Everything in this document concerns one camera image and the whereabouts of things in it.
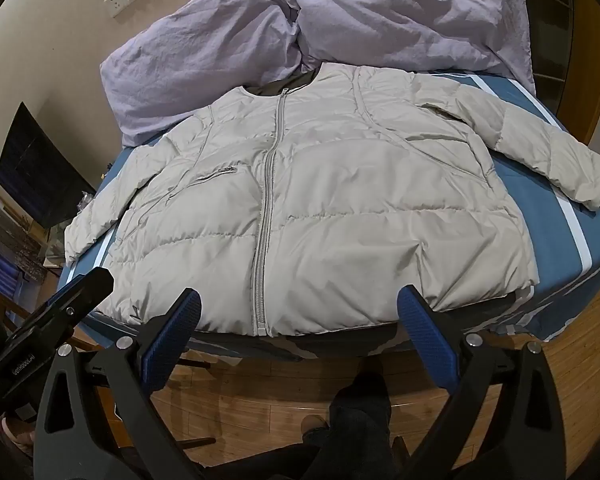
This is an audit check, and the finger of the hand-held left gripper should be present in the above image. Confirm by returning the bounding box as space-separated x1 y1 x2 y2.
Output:
39 267 115 333

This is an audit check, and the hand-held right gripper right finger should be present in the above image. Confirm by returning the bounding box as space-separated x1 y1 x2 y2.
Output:
396 284 577 480

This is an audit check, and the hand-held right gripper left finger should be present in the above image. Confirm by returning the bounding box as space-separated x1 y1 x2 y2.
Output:
34 288 202 480

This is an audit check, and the beige puffer jacket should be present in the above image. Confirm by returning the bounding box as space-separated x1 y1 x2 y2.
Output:
62 62 600 338

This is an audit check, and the person's left hand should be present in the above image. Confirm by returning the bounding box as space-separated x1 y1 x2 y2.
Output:
0 404 37 457

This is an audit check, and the person's leg in dark trousers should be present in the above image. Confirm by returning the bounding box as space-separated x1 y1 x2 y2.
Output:
300 360 397 480

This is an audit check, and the black monitor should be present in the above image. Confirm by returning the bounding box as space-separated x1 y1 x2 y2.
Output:
0 102 99 229

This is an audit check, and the lavender grey cloth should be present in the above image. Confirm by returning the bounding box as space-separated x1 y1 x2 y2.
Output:
100 0 303 148

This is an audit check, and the lavender duvet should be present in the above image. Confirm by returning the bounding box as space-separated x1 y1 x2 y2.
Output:
269 0 537 97

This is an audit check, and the wooden wardrobe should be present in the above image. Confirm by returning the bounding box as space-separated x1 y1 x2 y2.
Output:
525 0 600 177

